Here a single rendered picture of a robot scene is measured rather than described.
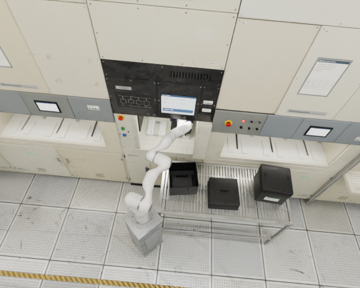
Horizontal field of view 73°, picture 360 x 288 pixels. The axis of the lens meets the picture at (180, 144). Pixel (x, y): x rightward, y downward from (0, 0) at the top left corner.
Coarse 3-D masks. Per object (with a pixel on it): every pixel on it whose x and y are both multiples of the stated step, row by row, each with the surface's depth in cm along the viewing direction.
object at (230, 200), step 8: (208, 184) 247; (216, 184) 240; (224, 184) 240; (232, 184) 241; (208, 192) 244; (216, 192) 235; (224, 192) 235; (232, 192) 236; (208, 200) 240; (216, 200) 230; (224, 200) 231; (232, 200) 231; (216, 208) 235; (224, 208) 234; (232, 208) 234
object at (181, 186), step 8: (176, 168) 253; (184, 168) 254; (192, 168) 255; (176, 176) 251; (184, 176) 252; (192, 176) 252; (176, 184) 248; (184, 184) 248; (192, 184) 249; (176, 192) 236; (184, 192) 238; (192, 192) 239
